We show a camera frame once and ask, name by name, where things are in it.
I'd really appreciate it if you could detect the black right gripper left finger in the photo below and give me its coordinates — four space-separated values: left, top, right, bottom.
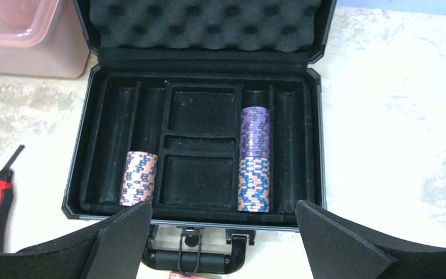
0 202 152 278

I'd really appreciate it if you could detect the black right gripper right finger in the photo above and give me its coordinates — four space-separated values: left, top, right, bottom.
295 201 446 278

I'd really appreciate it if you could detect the black poker set case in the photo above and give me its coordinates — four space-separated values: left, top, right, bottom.
62 1 336 274

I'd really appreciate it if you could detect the purple poker chip stack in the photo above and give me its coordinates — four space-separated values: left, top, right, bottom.
239 106 271 158

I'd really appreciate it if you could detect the red playing card deck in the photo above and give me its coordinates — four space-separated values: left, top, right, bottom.
168 271 221 279

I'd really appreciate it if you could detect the pink translucent plastic toolbox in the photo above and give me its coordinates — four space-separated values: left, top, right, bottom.
0 0 89 78

